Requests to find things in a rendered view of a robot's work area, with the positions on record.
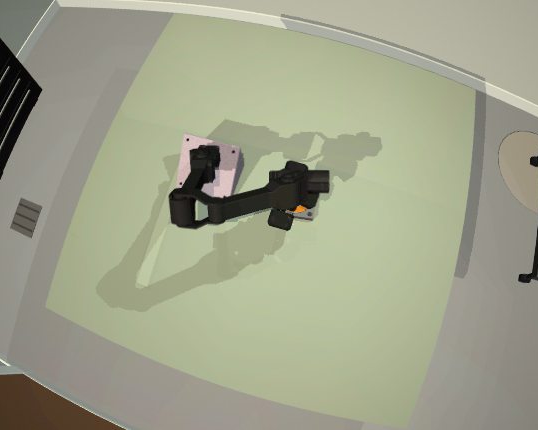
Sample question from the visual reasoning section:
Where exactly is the orange round plate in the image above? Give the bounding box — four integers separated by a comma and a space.
287, 205, 307, 213

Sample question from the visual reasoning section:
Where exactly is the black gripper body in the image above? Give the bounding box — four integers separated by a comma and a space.
268, 161, 308, 231

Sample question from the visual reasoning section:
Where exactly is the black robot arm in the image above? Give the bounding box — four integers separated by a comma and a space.
168, 145, 330, 230

